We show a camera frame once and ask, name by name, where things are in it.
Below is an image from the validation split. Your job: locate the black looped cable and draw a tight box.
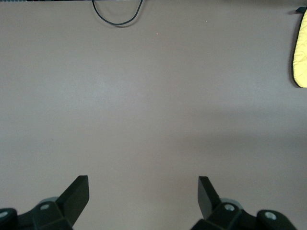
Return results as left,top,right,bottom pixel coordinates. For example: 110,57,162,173
92,0,143,27

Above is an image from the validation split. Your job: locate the yellow quilted oven mitt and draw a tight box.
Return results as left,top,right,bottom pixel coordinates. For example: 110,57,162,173
291,6,307,89

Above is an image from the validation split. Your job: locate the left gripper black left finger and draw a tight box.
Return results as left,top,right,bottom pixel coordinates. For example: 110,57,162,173
0,175,90,230

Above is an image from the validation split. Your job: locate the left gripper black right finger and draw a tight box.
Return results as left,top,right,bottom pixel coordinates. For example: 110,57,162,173
190,176,298,230

